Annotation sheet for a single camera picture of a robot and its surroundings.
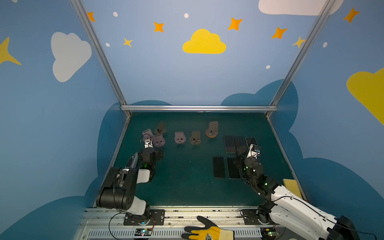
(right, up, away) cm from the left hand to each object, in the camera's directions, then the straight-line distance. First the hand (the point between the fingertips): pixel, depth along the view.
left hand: (154, 148), depth 94 cm
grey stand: (+1, +4, +7) cm, 8 cm away
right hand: (+54, 0, -12) cm, 55 cm away
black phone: (+41, -11, -3) cm, 43 cm away
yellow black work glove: (+33, -36, -25) cm, 55 cm away
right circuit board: (+62, -39, -22) cm, 76 cm away
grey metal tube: (-13, -9, -1) cm, 16 cm away
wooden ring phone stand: (+39, +10, +11) cm, 42 cm away
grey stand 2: (+26, +5, +8) cm, 28 cm away
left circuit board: (+1, -37, -23) cm, 44 cm away
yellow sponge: (+83, -21, -9) cm, 86 cm away
